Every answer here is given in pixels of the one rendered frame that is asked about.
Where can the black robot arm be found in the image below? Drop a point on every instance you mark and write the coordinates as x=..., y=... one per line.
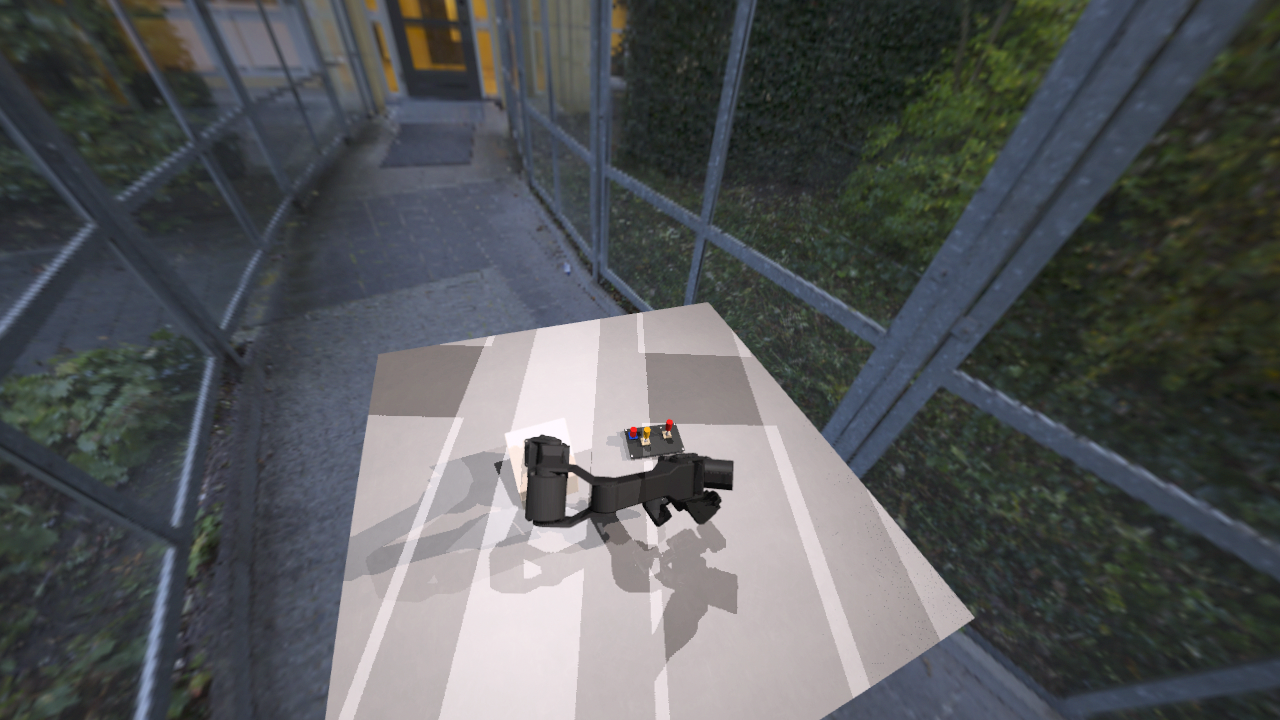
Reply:
x=681, y=478

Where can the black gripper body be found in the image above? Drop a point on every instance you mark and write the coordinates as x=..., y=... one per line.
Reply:
x=658, y=511

